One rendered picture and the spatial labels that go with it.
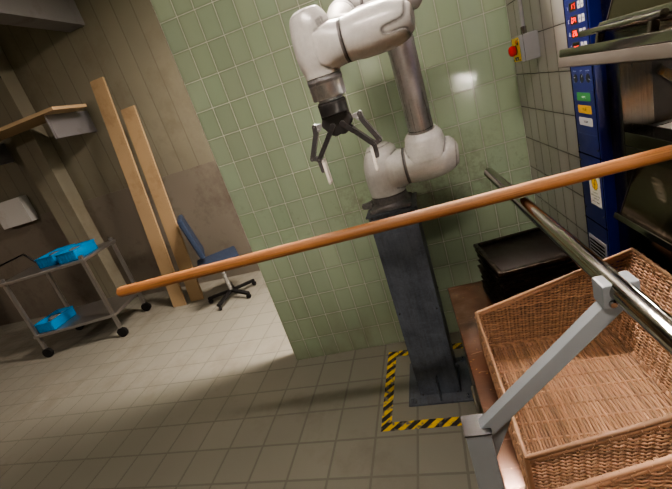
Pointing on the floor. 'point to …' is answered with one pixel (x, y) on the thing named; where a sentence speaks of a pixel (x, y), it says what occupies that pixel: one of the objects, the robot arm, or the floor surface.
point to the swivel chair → (213, 262)
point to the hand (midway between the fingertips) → (353, 173)
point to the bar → (482, 461)
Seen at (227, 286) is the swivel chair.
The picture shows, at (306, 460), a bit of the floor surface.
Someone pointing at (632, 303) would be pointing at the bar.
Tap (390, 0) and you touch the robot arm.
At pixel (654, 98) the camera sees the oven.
